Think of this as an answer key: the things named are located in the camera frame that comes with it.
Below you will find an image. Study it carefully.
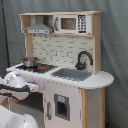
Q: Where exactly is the white oven door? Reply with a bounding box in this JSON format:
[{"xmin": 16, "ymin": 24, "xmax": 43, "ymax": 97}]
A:
[{"xmin": 9, "ymin": 97, "xmax": 15, "ymax": 112}]

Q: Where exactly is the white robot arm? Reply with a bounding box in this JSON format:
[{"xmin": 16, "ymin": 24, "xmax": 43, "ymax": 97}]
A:
[{"xmin": 0, "ymin": 71, "xmax": 39, "ymax": 128}]

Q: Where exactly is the wooden toy kitchen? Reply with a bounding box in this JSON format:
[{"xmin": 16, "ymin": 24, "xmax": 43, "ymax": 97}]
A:
[{"xmin": 10, "ymin": 11, "xmax": 114, "ymax": 128}]

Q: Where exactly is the grey toy sink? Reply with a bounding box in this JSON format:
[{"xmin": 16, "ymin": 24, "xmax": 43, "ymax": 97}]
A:
[{"xmin": 52, "ymin": 68, "xmax": 92, "ymax": 81}]

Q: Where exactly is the black toy faucet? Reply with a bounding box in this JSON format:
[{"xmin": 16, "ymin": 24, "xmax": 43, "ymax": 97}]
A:
[{"xmin": 75, "ymin": 51, "xmax": 93, "ymax": 70}]

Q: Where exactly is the black toy stovetop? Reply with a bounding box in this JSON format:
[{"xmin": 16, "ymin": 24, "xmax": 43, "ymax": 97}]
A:
[{"xmin": 18, "ymin": 63, "xmax": 55, "ymax": 73}]

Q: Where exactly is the silver toy pot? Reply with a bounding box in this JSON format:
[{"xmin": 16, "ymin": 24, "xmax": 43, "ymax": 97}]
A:
[{"xmin": 21, "ymin": 57, "xmax": 38, "ymax": 67}]

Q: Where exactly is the toy microwave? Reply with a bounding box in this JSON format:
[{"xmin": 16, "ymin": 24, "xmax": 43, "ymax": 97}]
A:
[{"xmin": 54, "ymin": 14, "xmax": 91, "ymax": 34}]

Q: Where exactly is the grey range hood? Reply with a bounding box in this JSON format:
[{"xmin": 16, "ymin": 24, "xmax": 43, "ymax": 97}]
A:
[{"xmin": 24, "ymin": 15, "xmax": 52, "ymax": 35}]

